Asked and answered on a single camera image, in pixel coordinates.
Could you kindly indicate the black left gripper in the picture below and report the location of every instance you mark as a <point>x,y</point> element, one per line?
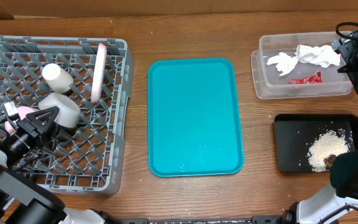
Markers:
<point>41,134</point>

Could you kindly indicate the grey bowl with rice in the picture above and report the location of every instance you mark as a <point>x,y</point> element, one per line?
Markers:
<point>69,111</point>

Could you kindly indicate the pink small bowl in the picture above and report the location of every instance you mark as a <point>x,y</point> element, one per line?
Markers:
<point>22,111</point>

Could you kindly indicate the white napkin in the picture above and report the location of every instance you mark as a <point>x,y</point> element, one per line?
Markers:
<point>324,56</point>

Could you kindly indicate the pale green cup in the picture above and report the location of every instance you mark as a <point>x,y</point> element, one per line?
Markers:
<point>57,78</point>

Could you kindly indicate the red snack wrapper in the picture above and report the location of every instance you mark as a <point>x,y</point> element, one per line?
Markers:
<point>316,78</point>

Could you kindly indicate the white round plate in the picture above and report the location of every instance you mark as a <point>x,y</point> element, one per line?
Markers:
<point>98,74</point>

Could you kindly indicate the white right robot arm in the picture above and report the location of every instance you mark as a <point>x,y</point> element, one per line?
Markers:
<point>340,196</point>

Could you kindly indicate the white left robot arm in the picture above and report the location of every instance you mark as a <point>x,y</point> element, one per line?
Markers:
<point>37,205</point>

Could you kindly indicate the grey plastic dish rack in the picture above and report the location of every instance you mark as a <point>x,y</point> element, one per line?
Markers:
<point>88,158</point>

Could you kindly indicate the clear plastic bin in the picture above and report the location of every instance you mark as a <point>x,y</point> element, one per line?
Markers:
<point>268,82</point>

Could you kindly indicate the pile of white rice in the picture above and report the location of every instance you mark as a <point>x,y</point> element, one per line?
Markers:
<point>313,151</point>

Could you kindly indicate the black plastic tray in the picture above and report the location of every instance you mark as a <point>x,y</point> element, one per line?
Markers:
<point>294,135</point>

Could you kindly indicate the brown food piece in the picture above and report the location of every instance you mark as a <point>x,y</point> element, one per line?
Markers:
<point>329,161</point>

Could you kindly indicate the teal plastic tray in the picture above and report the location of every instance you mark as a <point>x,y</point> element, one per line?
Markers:
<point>193,120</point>

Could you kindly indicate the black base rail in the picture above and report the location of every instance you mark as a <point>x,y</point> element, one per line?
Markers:
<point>262,219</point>

